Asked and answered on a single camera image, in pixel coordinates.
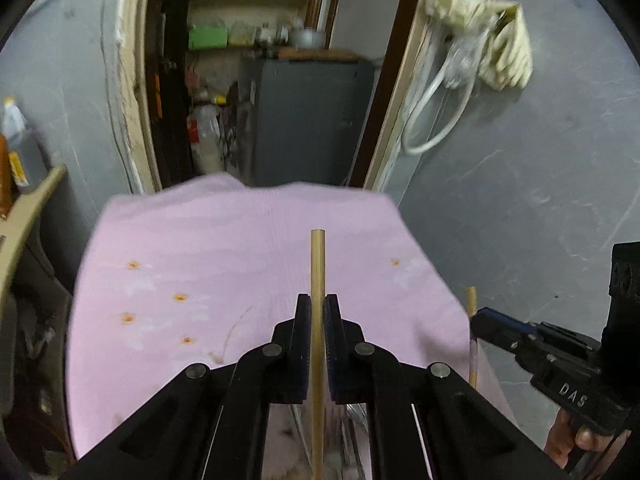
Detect white hose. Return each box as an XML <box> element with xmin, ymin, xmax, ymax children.
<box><xmin>402</xmin><ymin>35</ymin><xmax>476</xmax><ymax>156</ymax></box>

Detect metal pot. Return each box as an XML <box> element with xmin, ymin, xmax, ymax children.
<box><xmin>290</xmin><ymin>25</ymin><xmax>326</xmax><ymax>50</ymax></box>

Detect green box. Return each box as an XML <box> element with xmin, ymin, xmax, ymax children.
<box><xmin>187</xmin><ymin>25</ymin><xmax>229</xmax><ymax>51</ymax></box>

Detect wooden door frame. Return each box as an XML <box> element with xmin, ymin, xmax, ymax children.
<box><xmin>115</xmin><ymin>0</ymin><xmax>436</xmax><ymax>196</ymax></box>

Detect beige kitchen countertop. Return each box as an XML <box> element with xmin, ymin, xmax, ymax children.
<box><xmin>0</xmin><ymin>164</ymin><xmax>68</xmax><ymax>321</ymax></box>

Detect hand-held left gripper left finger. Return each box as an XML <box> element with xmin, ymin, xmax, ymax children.
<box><xmin>60</xmin><ymin>292</ymin><xmax>313</xmax><ymax>480</ymax></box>

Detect gray cabinet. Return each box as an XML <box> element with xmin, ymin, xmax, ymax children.
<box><xmin>239</xmin><ymin>55</ymin><xmax>376</xmax><ymax>188</ymax></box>

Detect wooden cutting board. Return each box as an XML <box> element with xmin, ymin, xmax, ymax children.
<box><xmin>277</xmin><ymin>47</ymin><xmax>363</xmax><ymax>63</ymax></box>

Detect wooden chopstick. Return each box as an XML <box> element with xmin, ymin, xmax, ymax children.
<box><xmin>466</xmin><ymin>287</ymin><xmax>480</xmax><ymax>390</ymax></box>
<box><xmin>310</xmin><ymin>229</ymin><xmax>327</xmax><ymax>480</ymax></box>

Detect person's right hand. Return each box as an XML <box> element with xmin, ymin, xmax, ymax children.
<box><xmin>544</xmin><ymin>407</ymin><xmax>626</xmax><ymax>468</ymax></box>

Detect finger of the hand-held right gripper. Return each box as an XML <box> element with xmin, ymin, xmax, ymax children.
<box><xmin>477</xmin><ymin>307</ymin><xmax>588</xmax><ymax>348</ymax></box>
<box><xmin>470</xmin><ymin>314</ymin><xmax>538</xmax><ymax>361</ymax></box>

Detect large dark oil jug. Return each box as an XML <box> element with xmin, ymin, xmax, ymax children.
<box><xmin>0</xmin><ymin>97</ymin><xmax>48</xmax><ymax>191</ymax></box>

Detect orange seasoning packet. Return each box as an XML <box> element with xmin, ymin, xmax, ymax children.
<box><xmin>0</xmin><ymin>132</ymin><xmax>13</xmax><ymax>218</ymax></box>

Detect clear plastic bottle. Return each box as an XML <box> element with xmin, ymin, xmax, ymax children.
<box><xmin>187</xmin><ymin>105</ymin><xmax>221</xmax><ymax>173</ymax></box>

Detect wooden shelving unit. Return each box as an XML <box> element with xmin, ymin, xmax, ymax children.
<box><xmin>165</xmin><ymin>0</ymin><xmax>346</xmax><ymax>51</ymax></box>

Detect cream rubber gloves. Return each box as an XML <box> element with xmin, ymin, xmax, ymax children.
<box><xmin>422</xmin><ymin>0</ymin><xmax>533</xmax><ymax>93</ymax></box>

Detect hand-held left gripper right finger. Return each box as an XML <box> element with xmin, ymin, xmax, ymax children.
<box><xmin>324</xmin><ymin>294</ymin><xmax>571</xmax><ymax>480</ymax></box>

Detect pink floral table cloth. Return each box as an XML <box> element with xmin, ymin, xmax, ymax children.
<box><xmin>65</xmin><ymin>172</ymin><xmax>516</xmax><ymax>480</ymax></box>

